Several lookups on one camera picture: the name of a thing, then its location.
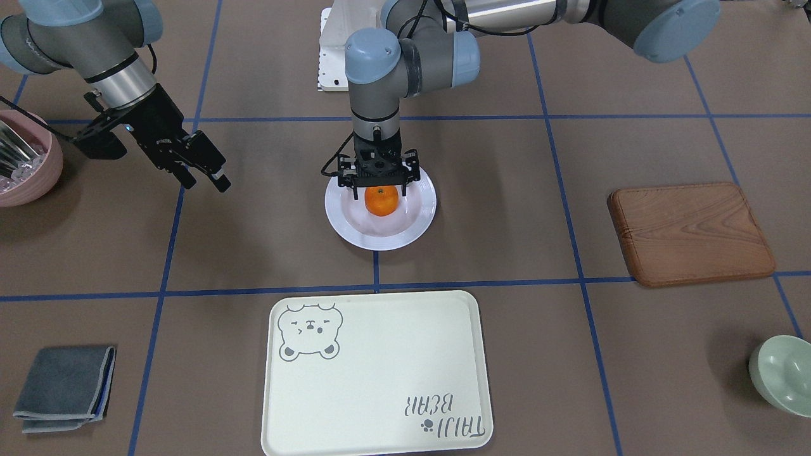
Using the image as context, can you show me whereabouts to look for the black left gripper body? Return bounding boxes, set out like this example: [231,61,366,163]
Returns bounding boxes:
[337,141,422,188]

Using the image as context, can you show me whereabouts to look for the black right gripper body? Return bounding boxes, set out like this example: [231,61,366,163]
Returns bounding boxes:
[95,84,210,174]

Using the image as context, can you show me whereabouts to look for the orange fruit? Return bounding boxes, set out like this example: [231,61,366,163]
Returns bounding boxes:
[363,186,400,217]

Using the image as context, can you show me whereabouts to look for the white round plate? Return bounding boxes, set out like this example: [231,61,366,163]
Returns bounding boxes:
[324,168,438,251]

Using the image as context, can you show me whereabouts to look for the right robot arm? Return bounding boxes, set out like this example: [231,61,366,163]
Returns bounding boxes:
[2,1,231,193]

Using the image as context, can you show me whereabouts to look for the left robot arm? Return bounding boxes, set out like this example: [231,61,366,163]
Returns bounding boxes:
[328,1,720,194]

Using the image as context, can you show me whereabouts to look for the cream bear tray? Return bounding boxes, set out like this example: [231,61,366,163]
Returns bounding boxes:
[260,289,494,455]

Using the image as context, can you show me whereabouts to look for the pink bowl with ice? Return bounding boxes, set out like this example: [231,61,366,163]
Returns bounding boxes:
[1,110,64,208]

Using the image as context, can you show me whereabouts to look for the metal scoop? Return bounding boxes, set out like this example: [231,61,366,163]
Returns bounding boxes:
[1,121,46,182]

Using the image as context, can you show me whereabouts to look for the grey folded cloth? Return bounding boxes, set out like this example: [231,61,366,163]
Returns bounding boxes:
[13,345,118,434]

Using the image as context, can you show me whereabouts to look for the wooden cutting board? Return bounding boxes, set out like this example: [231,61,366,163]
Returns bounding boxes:
[606,182,776,288]

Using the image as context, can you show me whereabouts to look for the green ceramic bowl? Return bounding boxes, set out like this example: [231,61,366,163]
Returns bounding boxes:
[748,335,810,418]

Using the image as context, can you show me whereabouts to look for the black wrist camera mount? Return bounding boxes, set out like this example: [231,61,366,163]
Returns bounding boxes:
[70,109,127,160]

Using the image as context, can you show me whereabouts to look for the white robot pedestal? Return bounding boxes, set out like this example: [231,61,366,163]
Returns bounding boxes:
[317,1,352,92]

